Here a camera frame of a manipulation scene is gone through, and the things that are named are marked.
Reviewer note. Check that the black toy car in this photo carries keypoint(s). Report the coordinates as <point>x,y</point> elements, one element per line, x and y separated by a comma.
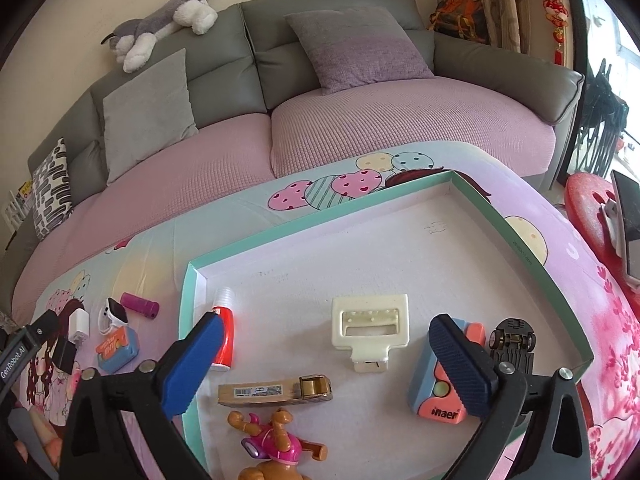
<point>513,341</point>

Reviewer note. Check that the orange bag by curtain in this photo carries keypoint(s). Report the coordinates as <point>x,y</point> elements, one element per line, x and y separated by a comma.
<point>464,19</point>

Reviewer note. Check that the white power adapter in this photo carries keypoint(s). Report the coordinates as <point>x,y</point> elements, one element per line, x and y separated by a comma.
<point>78,327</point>

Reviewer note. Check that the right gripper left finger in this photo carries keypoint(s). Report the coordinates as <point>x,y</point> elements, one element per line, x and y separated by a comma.
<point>97,445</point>

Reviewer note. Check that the gold patterned long box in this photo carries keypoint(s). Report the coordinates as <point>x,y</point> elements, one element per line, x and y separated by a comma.
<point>291,391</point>

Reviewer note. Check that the cream plastic clip holder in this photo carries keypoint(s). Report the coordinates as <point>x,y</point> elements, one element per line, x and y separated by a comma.
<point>369,328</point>

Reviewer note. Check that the phone on stand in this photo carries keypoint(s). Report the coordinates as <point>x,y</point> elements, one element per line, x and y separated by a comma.
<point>621,215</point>

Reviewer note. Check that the grey sofa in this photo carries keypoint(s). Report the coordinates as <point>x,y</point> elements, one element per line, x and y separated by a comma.
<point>277,87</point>

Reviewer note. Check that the orange blue small box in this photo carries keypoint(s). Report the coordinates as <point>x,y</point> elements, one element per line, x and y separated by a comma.
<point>117,350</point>

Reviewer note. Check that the light grey pillow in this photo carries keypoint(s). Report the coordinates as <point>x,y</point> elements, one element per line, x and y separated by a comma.
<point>146,115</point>

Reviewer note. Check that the white magazine rack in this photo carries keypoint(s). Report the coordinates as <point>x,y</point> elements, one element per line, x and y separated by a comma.
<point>16,209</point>

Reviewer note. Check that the pink dog toy figure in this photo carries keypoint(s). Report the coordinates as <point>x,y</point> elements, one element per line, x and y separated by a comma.
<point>276,450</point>

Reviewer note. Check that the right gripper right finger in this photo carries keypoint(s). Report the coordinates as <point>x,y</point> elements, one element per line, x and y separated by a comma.
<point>555,443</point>

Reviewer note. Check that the purple grey pillow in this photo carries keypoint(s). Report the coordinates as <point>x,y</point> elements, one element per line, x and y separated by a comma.
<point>354,47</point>

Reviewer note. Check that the magenta cylinder lighter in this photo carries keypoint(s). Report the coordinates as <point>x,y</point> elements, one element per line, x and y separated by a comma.
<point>147,308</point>

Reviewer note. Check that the red white tube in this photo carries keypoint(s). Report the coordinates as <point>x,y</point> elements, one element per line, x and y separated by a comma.
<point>222,306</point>

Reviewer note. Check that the patterned black white pillow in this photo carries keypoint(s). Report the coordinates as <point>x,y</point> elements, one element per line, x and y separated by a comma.
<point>52,197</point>

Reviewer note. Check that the husky plush toy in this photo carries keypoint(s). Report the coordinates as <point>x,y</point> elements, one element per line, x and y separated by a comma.
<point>132,42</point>

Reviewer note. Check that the blue orange inaer box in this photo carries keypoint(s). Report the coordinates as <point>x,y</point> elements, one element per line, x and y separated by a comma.
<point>431,395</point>

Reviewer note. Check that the white smart watch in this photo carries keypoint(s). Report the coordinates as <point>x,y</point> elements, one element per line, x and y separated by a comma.
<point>111,317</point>

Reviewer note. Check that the red round stool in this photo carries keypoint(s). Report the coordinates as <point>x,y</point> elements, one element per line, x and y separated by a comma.
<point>584,197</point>

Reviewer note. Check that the cartoon printed blanket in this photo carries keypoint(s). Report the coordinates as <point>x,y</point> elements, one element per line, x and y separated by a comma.
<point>154,262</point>

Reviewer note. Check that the red hanging decoration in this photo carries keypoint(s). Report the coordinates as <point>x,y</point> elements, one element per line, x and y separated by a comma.
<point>557,14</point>

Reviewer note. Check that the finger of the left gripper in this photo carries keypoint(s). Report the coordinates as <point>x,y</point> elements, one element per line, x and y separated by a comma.
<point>42,329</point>

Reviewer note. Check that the black small box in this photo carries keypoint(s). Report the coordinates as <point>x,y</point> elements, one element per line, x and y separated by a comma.
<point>64,355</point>

